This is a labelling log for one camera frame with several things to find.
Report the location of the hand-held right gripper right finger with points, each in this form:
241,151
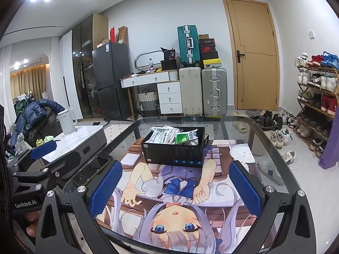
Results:
246,187

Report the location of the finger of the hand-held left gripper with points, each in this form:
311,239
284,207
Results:
43,148
37,182

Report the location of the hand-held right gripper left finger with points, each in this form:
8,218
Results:
106,187

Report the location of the black cardboard box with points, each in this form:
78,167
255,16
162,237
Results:
172,156

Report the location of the white printed packet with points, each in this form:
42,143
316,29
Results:
161,137

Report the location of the green medicine packet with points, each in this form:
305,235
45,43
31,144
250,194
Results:
185,137

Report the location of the person's left hand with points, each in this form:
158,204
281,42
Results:
32,223

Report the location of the light green cloth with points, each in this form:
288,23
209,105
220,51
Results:
45,140

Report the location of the smartphone with gold case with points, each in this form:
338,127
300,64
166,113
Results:
87,169

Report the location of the white grey sneaker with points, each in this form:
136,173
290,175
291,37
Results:
271,172

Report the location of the white electric kettle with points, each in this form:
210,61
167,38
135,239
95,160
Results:
66,123

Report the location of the blue puffer jacket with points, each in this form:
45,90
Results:
34,113

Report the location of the marble top side table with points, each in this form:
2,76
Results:
79,140

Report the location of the green jacket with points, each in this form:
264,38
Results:
21,107

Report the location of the beige slide sandal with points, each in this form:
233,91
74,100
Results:
239,127

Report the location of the printed cartoon table mat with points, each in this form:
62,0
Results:
180,195

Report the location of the black white patterned rug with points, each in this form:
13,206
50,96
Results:
121,123

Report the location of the beige curtains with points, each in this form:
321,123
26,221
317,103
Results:
29,82

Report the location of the white tall cabinet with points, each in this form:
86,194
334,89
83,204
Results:
69,84

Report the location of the scattered shoes pile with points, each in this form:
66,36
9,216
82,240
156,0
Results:
278,127

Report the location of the dark glass cabinet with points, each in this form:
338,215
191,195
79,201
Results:
84,71

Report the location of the dark grey fridge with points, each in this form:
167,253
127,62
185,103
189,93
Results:
111,82

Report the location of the purple mat bag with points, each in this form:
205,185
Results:
331,145

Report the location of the wicker basket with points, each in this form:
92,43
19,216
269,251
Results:
147,100

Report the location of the grey aluminium suitcase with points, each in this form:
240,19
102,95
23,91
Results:
214,91

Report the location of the wooden shoe rack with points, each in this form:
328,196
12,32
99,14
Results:
312,107

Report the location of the white dresser with drawers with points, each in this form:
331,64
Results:
169,98

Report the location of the beige suitcase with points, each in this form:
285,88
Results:
190,91

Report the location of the shoe rack with shoes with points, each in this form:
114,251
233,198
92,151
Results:
315,79

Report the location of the clear water bottle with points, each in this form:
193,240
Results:
151,65

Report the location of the wooden door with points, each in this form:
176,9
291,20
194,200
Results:
251,55

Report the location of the red box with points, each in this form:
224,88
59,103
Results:
112,35

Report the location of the brown cardboard box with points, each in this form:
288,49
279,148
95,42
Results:
122,35

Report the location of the stack of shoe boxes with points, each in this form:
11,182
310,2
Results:
209,53

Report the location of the black bag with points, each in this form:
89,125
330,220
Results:
169,59

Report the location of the teal suitcase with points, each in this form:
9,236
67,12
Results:
188,45

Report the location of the oval metal frame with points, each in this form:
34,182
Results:
137,58

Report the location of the white light switch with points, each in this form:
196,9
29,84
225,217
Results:
311,34

